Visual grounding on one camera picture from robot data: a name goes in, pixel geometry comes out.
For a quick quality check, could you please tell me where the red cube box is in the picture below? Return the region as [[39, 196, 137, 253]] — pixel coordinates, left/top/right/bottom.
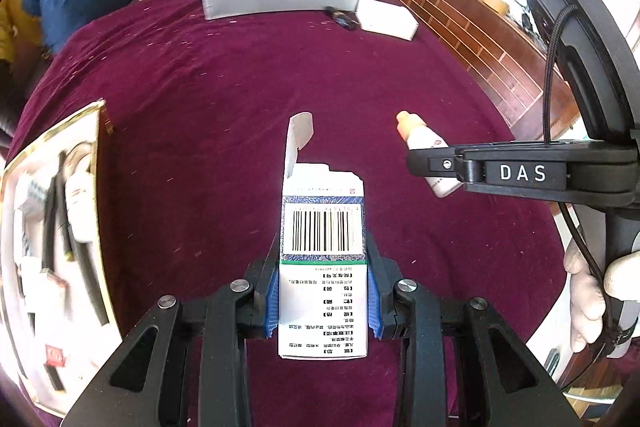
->
[[44, 343, 69, 367]]

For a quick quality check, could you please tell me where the white cardboard box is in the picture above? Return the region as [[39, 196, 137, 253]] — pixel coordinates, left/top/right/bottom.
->
[[355, 0, 420, 42]]

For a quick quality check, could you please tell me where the person's right hand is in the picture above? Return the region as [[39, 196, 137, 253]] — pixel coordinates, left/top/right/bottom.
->
[[563, 249, 640, 354]]

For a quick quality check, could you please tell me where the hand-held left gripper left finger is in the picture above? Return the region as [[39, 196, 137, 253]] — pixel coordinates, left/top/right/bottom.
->
[[65, 232, 281, 427]]

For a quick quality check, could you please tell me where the large black marker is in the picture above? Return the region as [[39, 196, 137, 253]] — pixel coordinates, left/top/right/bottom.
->
[[60, 207, 111, 328]]

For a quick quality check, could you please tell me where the white tray gold rim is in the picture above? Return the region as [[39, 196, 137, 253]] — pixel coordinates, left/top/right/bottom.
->
[[0, 99, 126, 418]]

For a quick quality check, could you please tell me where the black braided cable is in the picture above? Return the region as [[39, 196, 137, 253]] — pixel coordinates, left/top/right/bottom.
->
[[542, 4, 623, 353]]

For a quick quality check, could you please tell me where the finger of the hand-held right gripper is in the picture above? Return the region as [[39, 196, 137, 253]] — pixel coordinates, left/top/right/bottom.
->
[[405, 145, 468, 188]]

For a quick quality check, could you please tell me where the small white barcode box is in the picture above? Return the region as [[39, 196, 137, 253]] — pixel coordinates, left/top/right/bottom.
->
[[15, 174, 53, 220]]

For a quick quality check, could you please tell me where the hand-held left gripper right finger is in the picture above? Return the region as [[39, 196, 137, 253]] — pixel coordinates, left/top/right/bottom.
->
[[365, 232, 578, 427]]

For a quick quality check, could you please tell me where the yellow padded jacket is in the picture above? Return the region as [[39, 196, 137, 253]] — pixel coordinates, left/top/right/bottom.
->
[[0, 0, 51, 68]]

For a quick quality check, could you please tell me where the wooden cabinet with clutter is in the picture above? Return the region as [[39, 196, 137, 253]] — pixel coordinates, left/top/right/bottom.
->
[[370, 0, 583, 142]]

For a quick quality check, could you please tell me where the white dropper bottle orange cap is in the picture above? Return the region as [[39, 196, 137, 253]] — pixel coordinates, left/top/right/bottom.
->
[[396, 110, 461, 199]]

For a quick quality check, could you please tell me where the burgundy tablecloth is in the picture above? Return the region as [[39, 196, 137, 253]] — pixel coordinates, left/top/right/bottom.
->
[[7, 0, 571, 427]]

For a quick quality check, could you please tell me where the blue white medicine box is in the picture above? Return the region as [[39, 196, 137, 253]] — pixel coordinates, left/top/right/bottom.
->
[[277, 112, 371, 362]]

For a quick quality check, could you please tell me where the small dark gadget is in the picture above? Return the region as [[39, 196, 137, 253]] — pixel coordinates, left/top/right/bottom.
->
[[325, 6, 362, 30]]

